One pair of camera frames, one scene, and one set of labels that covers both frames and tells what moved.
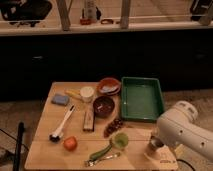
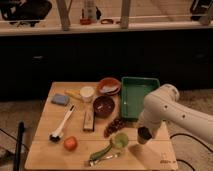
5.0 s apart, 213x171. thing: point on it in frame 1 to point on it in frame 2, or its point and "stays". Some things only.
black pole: [17, 164] stays
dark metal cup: [154, 143] to [143, 134]
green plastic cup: [121, 140] stays
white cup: [86, 93] stays
